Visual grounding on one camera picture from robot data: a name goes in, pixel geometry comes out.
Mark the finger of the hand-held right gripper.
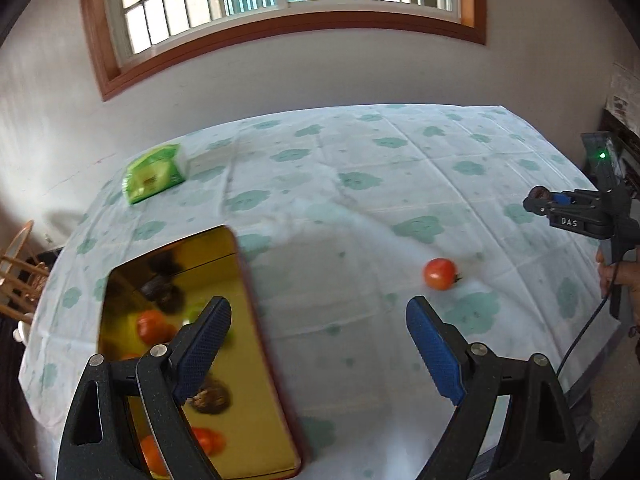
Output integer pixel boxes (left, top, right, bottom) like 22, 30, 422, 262
523, 195, 608, 235
531, 186, 603, 208

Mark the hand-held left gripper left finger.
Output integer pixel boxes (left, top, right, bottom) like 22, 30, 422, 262
56, 296, 233, 480

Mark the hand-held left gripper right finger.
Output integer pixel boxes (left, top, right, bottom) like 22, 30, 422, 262
406, 296, 593, 480

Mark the gold metal tray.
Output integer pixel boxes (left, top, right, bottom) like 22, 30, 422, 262
97, 226, 303, 480

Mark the dark purple round fruit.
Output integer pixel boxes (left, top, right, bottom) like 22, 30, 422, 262
190, 377, 232, 415

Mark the red tomato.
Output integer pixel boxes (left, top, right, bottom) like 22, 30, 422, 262
424, 258, 458, 291
192, 427, 226, 457

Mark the large orange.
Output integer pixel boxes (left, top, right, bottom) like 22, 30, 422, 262
140, 435, 171, 478
136, 310, 177, 346

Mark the person's right hand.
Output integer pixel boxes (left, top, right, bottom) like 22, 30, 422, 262
596, 246, 640, 328

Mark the dark avocado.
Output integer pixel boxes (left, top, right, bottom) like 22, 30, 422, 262
140, 277, 173, 303

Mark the cloud print tablecloth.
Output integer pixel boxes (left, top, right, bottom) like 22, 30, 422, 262
19, 104, 623, 480

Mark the green tissue pack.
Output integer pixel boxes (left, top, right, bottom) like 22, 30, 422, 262
122, 143, 187, 205

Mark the light wooden chair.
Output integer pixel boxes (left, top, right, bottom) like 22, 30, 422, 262
0, 220, 51, 321

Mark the wooden framed window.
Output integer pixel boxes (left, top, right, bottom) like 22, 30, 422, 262
80, 0, 487, 102

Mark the paper sheet on wall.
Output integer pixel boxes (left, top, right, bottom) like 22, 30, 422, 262
605, 62, 640, 126

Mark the black cable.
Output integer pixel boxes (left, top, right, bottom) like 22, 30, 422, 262
556, 290, 612, 378

